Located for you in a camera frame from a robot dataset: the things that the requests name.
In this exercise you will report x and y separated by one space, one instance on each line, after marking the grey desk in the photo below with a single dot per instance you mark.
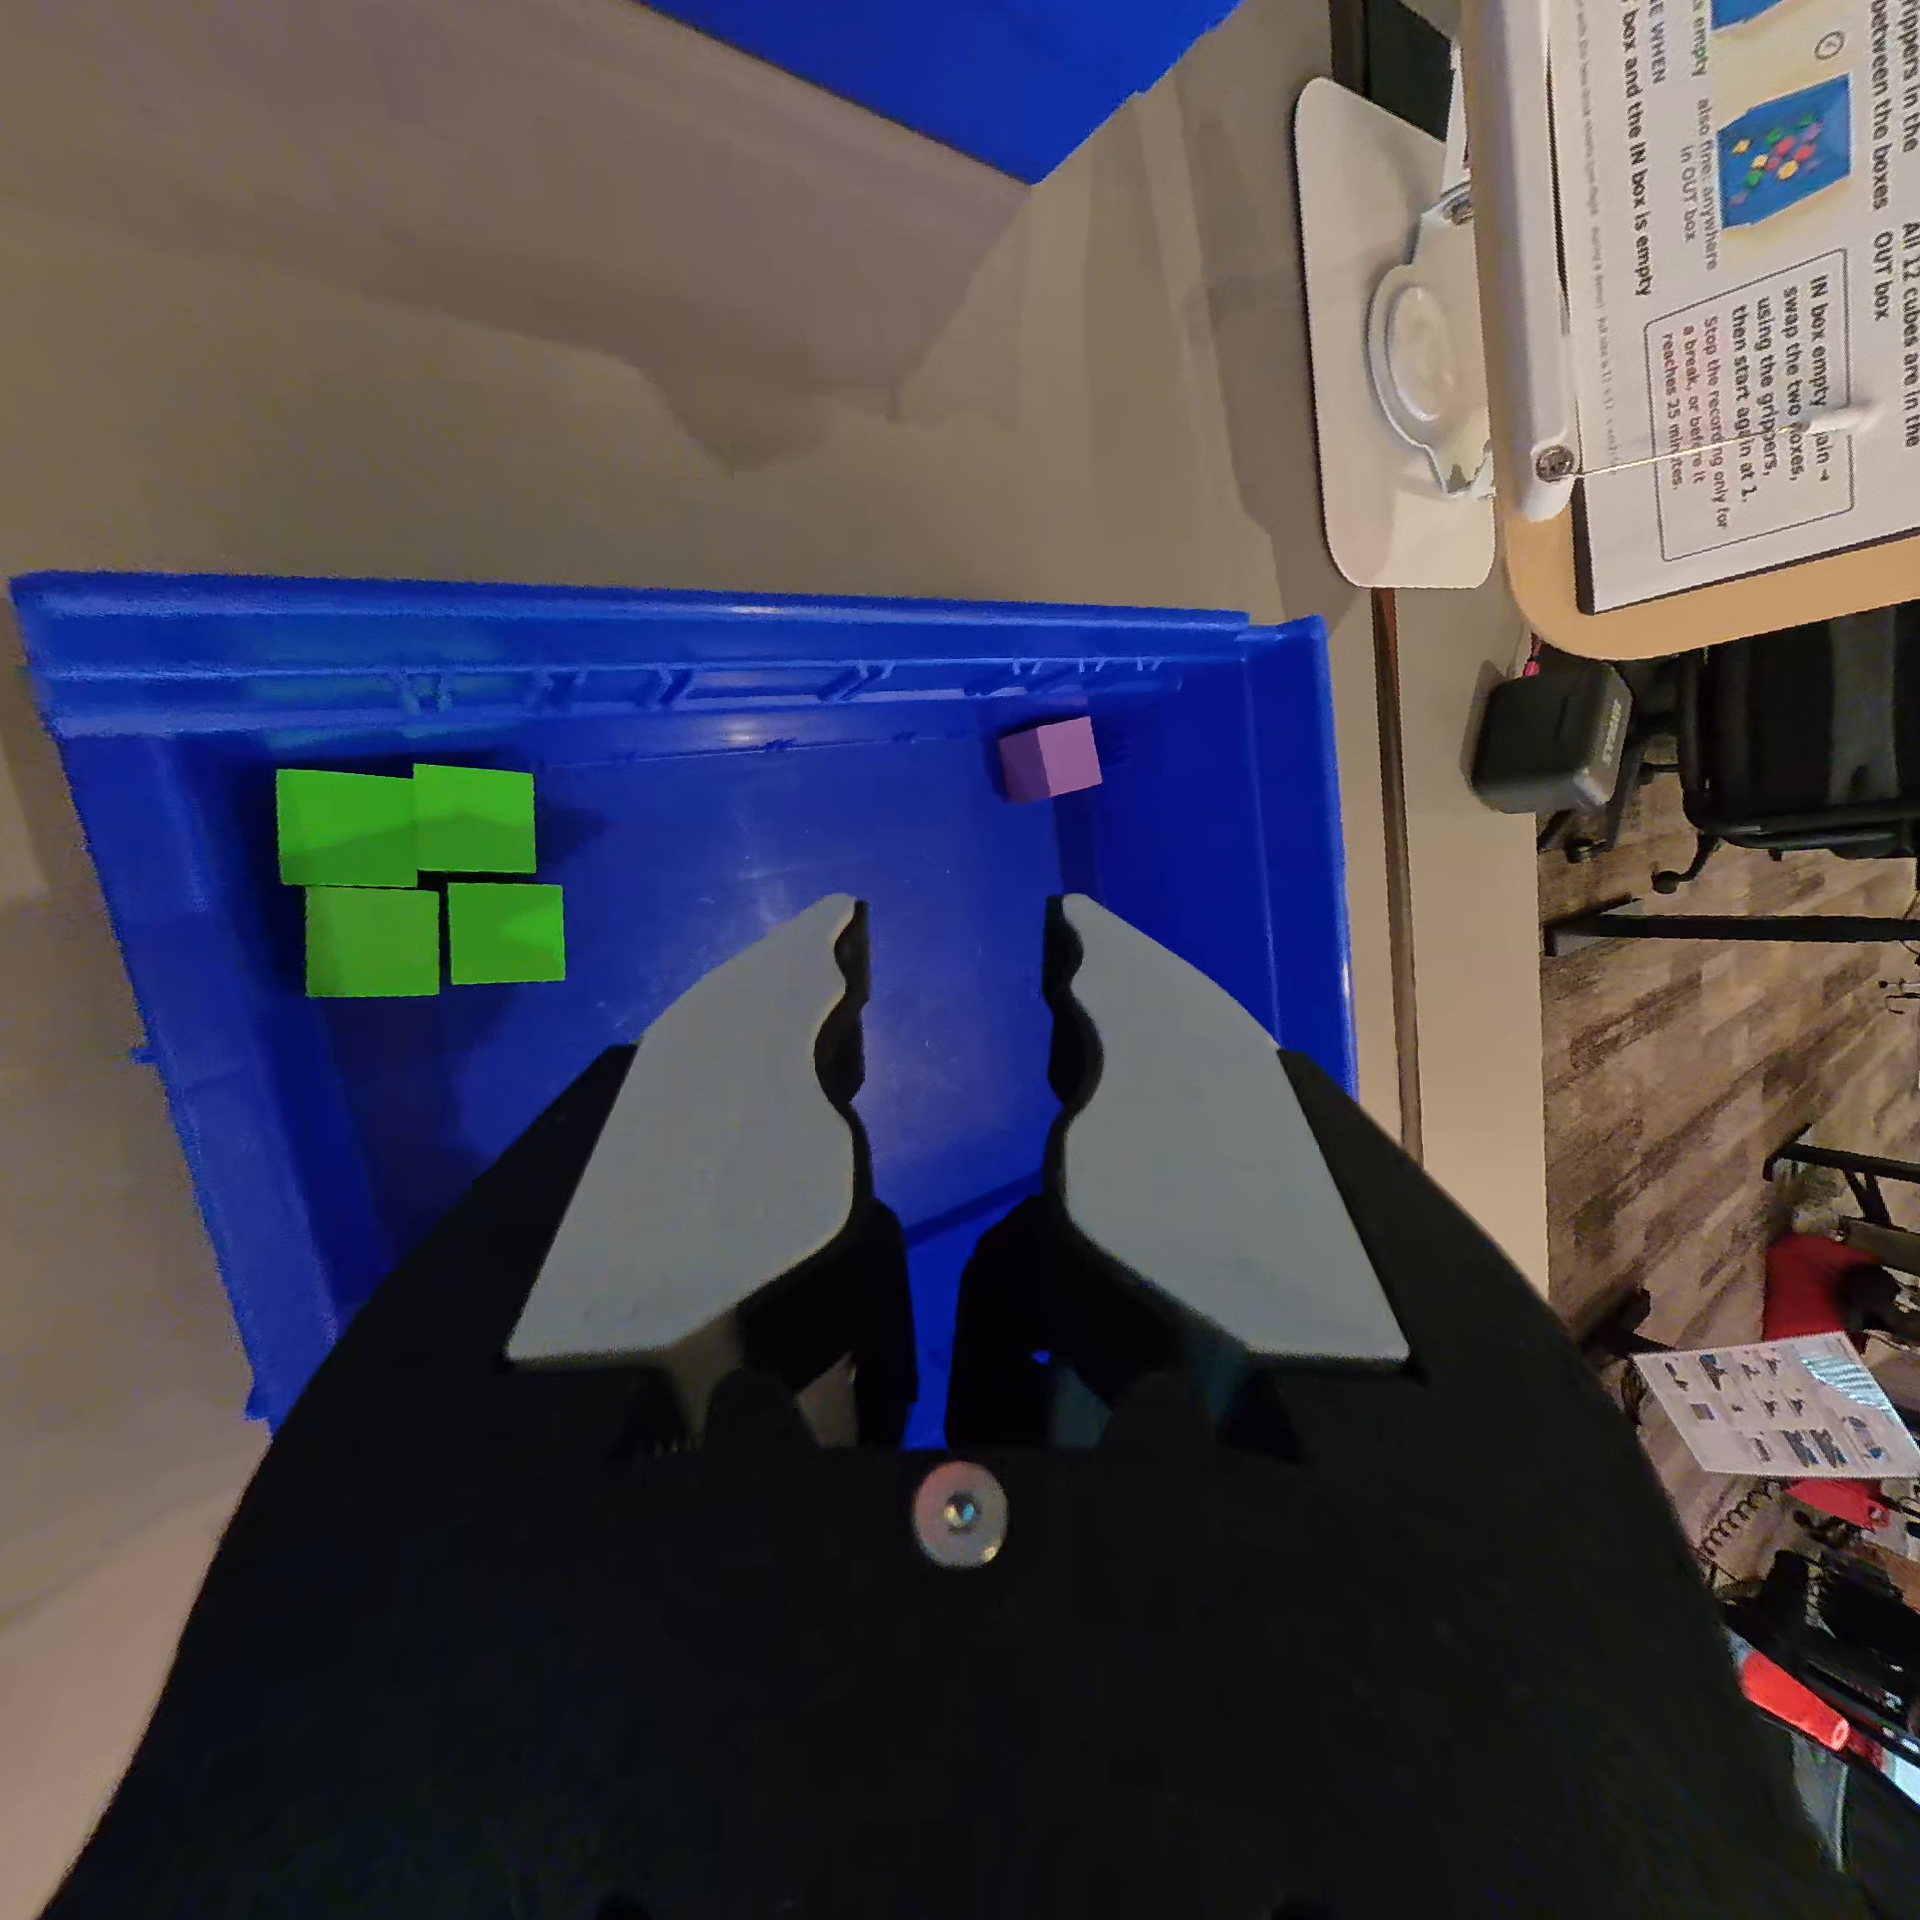
450 375

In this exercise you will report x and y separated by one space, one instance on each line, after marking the printed instruction sheet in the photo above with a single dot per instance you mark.
1769 375

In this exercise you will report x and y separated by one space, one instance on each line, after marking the white stand base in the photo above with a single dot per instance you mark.
1350 511

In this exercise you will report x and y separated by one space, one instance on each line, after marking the blue plastic bin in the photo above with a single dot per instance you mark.
721 819
961 77

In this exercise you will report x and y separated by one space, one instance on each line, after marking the red fabric item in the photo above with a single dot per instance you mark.
1822 1291

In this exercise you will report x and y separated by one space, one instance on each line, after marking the wooden board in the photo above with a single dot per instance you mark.
1650 630

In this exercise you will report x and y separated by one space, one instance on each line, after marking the purple cube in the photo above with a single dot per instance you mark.
1049 762

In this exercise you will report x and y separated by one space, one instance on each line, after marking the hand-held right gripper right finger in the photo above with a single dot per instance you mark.
1201 1171

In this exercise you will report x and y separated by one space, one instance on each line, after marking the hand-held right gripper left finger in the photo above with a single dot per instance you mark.
705 1155

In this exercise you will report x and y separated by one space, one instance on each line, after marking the black office chair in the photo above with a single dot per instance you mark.
1815 721

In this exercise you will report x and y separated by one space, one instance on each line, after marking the green cube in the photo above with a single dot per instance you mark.
371 943
476 819
340 829
507 934

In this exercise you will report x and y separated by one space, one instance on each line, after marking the printed leaflet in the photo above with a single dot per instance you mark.
1769 1412

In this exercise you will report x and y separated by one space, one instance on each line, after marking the black power adapter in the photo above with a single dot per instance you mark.
1553 734

